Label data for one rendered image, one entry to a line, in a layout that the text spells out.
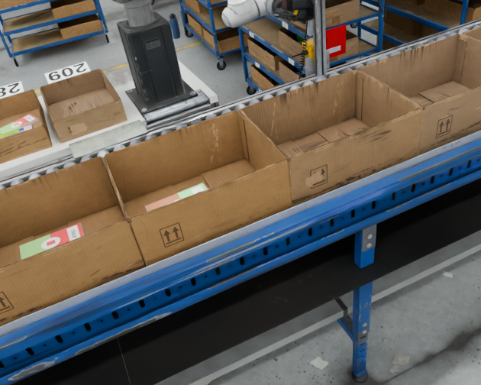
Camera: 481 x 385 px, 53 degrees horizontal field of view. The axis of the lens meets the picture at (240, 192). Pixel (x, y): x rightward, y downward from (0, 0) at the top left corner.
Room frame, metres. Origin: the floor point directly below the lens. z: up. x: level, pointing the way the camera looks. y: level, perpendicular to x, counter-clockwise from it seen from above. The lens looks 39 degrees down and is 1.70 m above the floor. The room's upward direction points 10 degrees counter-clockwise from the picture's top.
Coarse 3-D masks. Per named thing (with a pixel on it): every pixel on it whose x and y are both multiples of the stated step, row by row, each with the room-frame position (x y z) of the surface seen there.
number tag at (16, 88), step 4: (12, 84) 2.09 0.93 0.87; (16, 84) 2.09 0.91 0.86; (20, 84) 2.08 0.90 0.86; (0, 88) 2.07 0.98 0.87; (4, 88) 2.07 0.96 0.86; (8, 88) 2.07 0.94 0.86; (12, 88) 2.06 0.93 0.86; (16, 88) 2.06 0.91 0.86; (20, 88) 2.05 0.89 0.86; (0, 92) 2.04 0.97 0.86; (4, 92) 2.03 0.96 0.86; (8, 92) 2.03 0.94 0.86; (12, 92) 2.03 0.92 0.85; (16, 92) 2.02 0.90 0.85; (20, 92) 2.02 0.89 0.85; (0, 96) 2.01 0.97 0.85; (4, 96) 2.01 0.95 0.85
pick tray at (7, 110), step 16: (16, 96) 2.01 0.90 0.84; (32, 96) 2.03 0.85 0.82; (0, 112) 1.98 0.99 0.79; (16, 112) 2.00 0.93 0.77; (32, 112) 2.00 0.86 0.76; (32, 128) 1.67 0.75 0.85; (0, 144) 1.63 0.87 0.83; (16, 144) 1.64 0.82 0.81; (32, 144) 1.66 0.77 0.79; (48, 144) 1.68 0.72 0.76; (0, 160) 1.62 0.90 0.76
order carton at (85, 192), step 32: (96, 160) 1.06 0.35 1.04; (0, 192) 0.98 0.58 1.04; (32, 192) 1.00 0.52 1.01; (64, 192) 1.02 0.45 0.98; (96, 192) 1.05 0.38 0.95; (0, 224) 0.97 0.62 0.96; (32, 224) 0.99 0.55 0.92; (64, 224) 1.01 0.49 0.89; (96, 224) 0.99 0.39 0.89; (128, 224) 0.79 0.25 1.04; (0, 256) 0.93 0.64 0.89; (32, 256) 0.73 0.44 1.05; (64, 256) 0.74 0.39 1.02; (96, 256) 0.76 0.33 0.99; (128, 256) 0.78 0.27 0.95; (0, 288) 0.70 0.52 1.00; (32, 288) 0.72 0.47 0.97; (64, 288) 0.73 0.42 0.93; (0, 320) 0.69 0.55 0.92
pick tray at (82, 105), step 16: (64, 80) 2.09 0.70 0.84; (80, 80) 2.11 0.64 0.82; (96, 80) 2.13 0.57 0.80; (48, 96) 2.05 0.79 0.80; (64, 96) 2.08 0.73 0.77; (80, 96) 2.08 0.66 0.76; (96, 96) 2.05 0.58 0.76; (112, 96) 2.00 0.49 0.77; (48, 112) 1.78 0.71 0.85; (64, 112) 1.95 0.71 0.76; (80, 112) 1.73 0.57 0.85; (96, 112) 1.75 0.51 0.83; (112, 112) 1.77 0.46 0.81; (64, 128) 1.71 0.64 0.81; (80, 128) 1.72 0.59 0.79; (96, 128) 1.75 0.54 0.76
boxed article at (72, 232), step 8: (80, 224) 0.98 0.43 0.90; (56, 232) 0.97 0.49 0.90; (64, 232) 0.96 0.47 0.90; (72, 232) 0.95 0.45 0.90; (80, 232) 0.95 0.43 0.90; (40, 240) 0.95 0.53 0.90; (48, 240) 0.94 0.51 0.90; (56, 240) 0.93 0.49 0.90; (64, 240) 0.93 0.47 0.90; (72, 240) 0.92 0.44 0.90; (24, 248) 0.92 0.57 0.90; (32, 248) 0.92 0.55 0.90; (40, 248) 0.91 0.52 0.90; (48, 248) 0.91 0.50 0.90; (24, 256) 0.89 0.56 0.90
